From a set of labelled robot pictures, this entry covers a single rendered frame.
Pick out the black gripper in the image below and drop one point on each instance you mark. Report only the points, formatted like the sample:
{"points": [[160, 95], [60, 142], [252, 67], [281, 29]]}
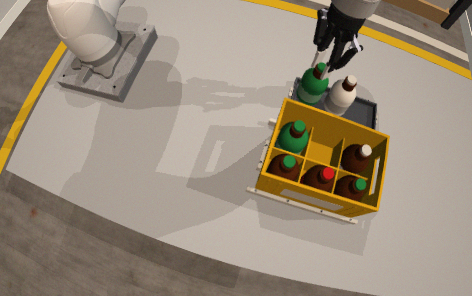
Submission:
{"points": [[324, 36]]}

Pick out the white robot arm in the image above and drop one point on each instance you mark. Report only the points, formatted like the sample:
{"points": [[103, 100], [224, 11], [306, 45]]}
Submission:
{"points": [[87, 28]]}

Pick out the cream-white bottle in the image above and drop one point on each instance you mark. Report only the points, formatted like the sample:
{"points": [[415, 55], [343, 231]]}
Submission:
{"points": [[341, 95]]}

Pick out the brown bottle with red cap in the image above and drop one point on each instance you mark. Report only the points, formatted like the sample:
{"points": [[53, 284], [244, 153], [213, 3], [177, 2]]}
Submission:
{"points": [[320, 177]]}

